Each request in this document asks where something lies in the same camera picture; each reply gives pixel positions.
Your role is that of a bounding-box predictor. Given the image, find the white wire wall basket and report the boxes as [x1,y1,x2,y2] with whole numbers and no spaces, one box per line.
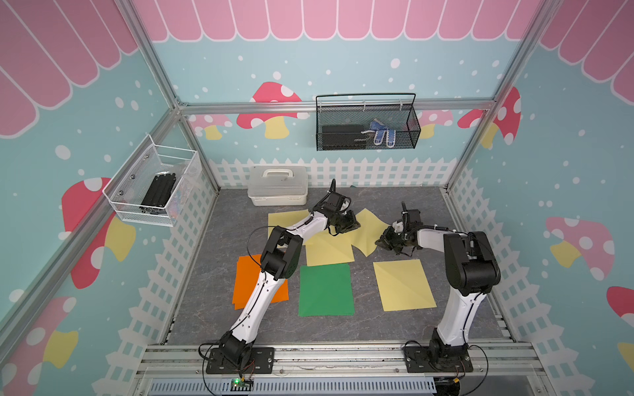
[102,135,202,227]

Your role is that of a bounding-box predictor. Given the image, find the black box in white basket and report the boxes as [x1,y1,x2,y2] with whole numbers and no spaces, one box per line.
[140,173,177,215]

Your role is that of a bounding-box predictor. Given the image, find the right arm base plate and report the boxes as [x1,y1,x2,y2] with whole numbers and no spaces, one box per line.
[402,345,473,376]

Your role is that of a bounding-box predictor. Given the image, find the white plastic storage box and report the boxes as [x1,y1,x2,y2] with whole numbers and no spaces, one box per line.
[248,165,308,206]

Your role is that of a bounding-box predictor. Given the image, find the orange paper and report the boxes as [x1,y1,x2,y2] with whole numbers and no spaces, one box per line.
[232,256,289,310]

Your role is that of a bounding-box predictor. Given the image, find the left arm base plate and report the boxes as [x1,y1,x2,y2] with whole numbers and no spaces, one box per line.
[205,347,276,375]

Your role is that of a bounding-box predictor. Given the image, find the blue white item in basket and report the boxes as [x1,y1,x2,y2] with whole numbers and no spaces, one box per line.
[361,119,397,149]

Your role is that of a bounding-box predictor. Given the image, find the small green paper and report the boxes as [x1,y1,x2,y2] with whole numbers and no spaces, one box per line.
[298,263,355,318]

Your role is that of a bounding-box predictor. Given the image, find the black wire wall basket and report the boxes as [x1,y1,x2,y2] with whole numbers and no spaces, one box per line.
[315,92,421,151]

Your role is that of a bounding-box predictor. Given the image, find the yellow paper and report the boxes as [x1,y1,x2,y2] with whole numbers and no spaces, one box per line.
[373,259,437,312]
[305,231,354,267]
[267,210,310,236]
[349,209,388,257]

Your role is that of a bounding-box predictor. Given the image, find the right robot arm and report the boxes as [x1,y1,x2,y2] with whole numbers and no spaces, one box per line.
[376,205,501,377]

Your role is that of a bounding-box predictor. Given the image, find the small green circuit board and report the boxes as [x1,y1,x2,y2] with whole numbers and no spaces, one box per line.
[230,378,254,392]

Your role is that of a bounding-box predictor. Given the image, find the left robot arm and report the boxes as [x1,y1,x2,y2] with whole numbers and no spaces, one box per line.
[208,180,361,375]

